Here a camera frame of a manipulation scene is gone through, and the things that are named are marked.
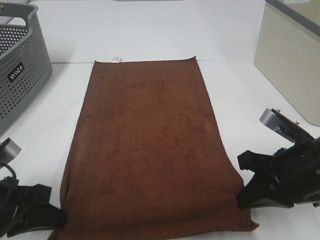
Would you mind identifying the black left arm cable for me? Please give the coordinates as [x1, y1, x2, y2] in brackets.
[0, 162, 17, 183]

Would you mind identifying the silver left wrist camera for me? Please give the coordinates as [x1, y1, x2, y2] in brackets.
[0, 138, 22, 164]

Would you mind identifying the beige storage box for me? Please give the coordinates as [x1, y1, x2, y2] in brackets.
[254, 0, 320, 126]

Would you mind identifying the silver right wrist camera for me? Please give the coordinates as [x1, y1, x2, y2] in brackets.
[259, 108, 315, 144]

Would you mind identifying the grey perforated plastic basket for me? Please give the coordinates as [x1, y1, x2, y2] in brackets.
[0, 2, 53, 133]

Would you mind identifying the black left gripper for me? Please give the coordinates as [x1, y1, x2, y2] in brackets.
[0, 176, 67, 237]

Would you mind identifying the brown towel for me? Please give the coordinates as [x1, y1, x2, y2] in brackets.
[51, 58, 256, 240]

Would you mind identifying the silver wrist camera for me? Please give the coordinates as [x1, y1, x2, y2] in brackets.
[259, 108, 315, 144]
[0, 138, 22, 164]

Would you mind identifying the white care label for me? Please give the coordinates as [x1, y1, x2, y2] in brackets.
[111, 56, 122, 63]

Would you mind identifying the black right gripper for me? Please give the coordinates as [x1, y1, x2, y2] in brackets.
[236, 138, 320, 209]

